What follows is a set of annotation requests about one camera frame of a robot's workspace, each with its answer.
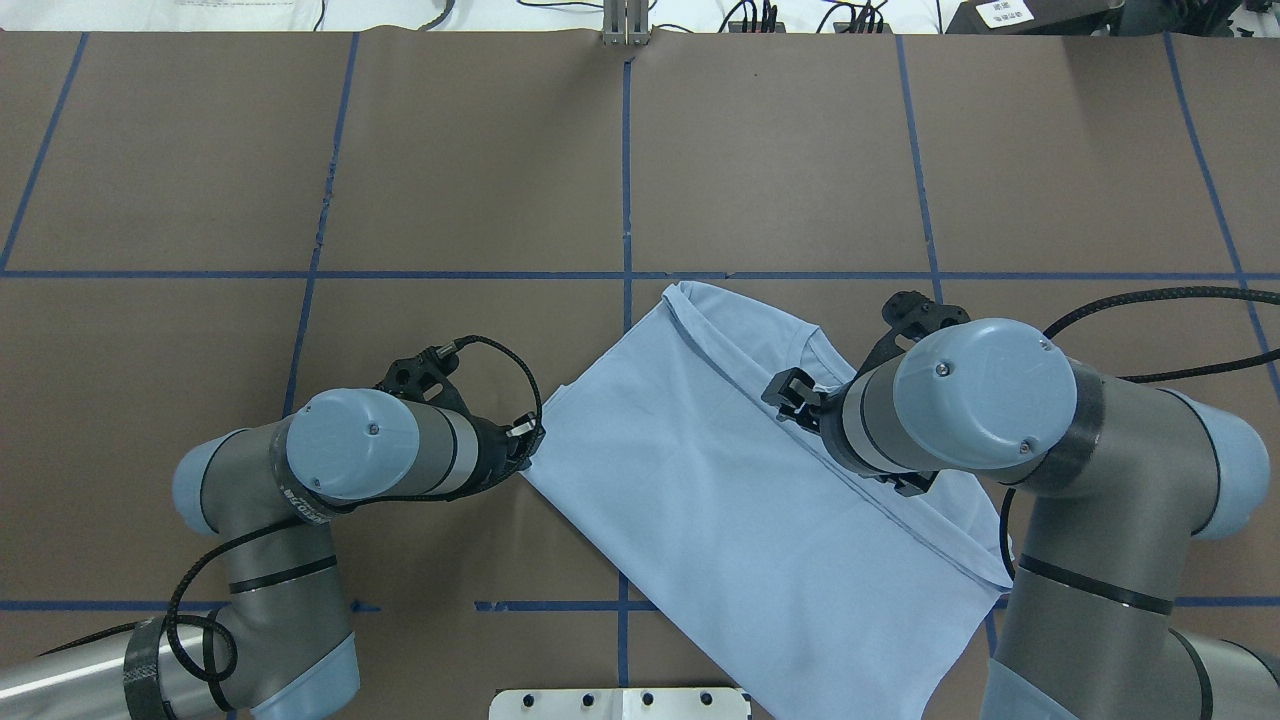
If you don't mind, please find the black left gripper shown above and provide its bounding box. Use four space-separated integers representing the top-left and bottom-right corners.
470 413 545 491

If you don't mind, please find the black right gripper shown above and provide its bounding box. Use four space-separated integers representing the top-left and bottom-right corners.
762 368 938 497

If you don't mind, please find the light blue t-shirt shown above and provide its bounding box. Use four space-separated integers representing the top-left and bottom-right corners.
527 281 1011 719

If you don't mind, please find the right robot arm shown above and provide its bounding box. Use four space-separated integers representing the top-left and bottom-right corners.
762 318 1279 719

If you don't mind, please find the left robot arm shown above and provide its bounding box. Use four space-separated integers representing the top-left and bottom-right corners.
3 389 543 719

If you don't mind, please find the small electronics board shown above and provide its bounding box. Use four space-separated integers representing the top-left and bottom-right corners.
716 0 785 35

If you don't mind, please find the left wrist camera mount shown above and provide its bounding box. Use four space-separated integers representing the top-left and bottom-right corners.
372 343 470 414

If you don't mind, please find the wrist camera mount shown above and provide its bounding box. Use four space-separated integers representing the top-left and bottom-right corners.
858 291 972 374
372 343 470 414

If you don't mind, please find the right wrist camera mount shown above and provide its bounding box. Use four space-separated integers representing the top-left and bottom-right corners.
858 291 972 374

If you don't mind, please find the white camera pillar base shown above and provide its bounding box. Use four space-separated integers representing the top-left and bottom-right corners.
488 687 753 719

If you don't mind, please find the aluminium frame post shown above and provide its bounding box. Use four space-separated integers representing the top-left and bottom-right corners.
600 0 652 46

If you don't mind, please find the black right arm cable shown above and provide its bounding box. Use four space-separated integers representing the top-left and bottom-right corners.
998 286 1280 582

